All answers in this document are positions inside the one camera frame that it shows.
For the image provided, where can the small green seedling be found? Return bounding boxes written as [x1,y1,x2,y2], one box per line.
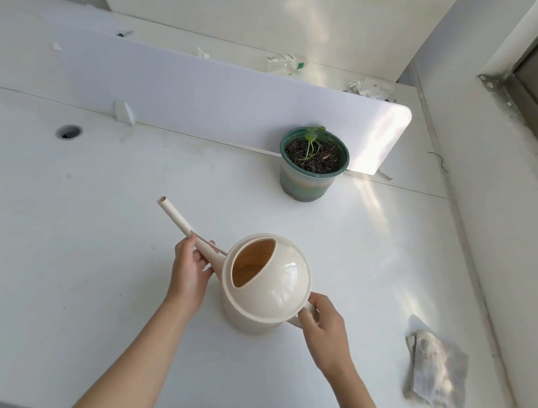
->
[300,124,328,163]

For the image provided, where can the crumpled clear plastic wrapper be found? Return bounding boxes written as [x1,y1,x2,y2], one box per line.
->
[346,76,395,102]

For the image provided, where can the person's left forearm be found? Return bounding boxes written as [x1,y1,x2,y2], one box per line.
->
[65,285,197,408]

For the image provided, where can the grey folded cloth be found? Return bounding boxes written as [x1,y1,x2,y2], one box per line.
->
[395,314,478,408]

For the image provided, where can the clear plastic bottle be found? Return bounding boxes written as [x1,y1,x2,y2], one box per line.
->
[262,49,308,77]

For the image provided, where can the person's left hand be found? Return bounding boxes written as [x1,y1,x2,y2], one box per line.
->
[164,234,220,322]

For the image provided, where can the cream plastic watering can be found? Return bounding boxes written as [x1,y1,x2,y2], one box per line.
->
[140,195,333,345]

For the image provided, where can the large white back board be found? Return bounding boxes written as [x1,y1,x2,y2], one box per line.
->
[54,0,466,92]

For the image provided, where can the dark potting soil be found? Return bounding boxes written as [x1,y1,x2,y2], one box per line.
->
[281,135,347,177]

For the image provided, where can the white divider bracket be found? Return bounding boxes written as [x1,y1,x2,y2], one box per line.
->
[111,99,139,126]

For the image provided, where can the person's right hand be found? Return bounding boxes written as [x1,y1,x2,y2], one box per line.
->
[289,290,367,382]

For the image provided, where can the white desk divider panel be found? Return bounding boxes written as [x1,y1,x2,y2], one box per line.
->
[24,12,420,182]

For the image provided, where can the green plastic plant pot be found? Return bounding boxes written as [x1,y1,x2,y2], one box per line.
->
[272,124,354,208]

